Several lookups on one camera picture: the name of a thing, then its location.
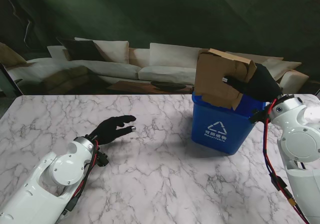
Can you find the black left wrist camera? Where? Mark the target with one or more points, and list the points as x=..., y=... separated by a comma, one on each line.
x=102, y=159

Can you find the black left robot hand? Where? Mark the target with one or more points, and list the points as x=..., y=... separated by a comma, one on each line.
x=112, y=130

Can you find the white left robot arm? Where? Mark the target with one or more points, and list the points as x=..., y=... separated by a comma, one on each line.
x=45, y=181

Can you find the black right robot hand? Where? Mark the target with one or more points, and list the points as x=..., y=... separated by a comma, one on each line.
x=260, y=83

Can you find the brown cardboard box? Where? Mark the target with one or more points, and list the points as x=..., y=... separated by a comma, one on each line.
x=212, y=78

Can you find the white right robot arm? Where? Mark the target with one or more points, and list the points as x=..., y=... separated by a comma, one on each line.
x=300, y=138

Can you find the blue recycling bin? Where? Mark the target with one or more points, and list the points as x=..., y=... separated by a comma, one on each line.
x=220, y=128

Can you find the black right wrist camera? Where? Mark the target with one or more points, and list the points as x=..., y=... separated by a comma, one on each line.
x=258, y=116

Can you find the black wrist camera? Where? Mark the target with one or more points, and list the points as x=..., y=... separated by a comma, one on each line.
x=258, y=116
x=102, y=159

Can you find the printed sofa backdrop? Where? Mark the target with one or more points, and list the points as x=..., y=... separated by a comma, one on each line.
x=125, y=33

